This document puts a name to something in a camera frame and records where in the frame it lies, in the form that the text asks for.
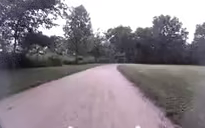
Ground grey asphalt path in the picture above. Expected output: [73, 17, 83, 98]
[0, 63, 178, 128]

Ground tall slender tree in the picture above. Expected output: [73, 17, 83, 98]
[62, 4, 95, 64]

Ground pale green bushes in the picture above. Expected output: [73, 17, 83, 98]
[22, 44, 98, 68]

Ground open grass lawn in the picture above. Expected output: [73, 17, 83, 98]
[116, 63, 205, 128]

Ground dense wood of trees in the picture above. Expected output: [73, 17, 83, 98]
[0, 0, 205, 70]

